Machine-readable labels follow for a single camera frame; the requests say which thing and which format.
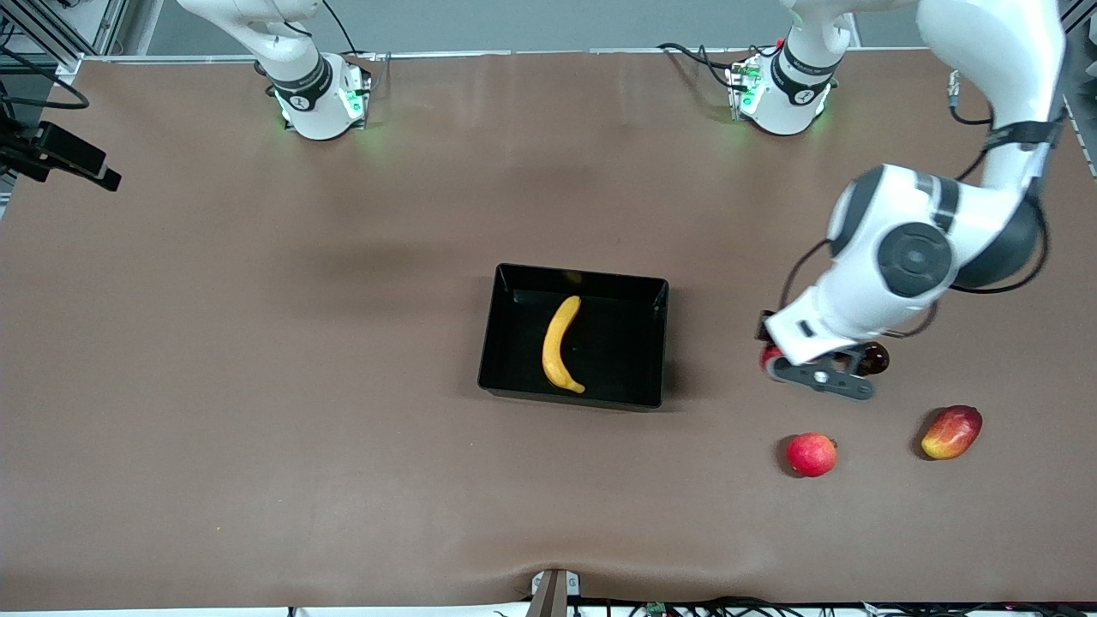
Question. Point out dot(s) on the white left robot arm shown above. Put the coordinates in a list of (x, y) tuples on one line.
[(917, 257)]

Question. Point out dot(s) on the metal table edge rail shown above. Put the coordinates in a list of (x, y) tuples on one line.
[(471, 54)]

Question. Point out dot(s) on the black plastic box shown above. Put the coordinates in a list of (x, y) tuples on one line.
[(617, 343)]

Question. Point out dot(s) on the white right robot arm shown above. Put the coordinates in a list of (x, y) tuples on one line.
[(308, 94)]

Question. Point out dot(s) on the red yellow-streaked apple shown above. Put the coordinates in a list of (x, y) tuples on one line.
[(770, 353)]

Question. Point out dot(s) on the red yellow mango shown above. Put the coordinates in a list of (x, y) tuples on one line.
[(951, 433)]

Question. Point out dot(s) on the dark purple plum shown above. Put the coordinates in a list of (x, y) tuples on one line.
[(876, 358)]

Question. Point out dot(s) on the brown table cover mat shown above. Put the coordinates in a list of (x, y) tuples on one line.
[(343, 428)]

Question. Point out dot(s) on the yellow banana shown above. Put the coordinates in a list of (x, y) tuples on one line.
[(555, 351)]

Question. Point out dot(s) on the small green circuit board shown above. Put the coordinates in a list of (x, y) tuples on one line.
[(657, 609)]

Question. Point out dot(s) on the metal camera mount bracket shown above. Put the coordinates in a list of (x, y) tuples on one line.
[(555, 596)]

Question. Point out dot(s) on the aluminium frame profile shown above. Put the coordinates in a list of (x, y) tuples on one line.
[(1082, 141), (107, 26)]

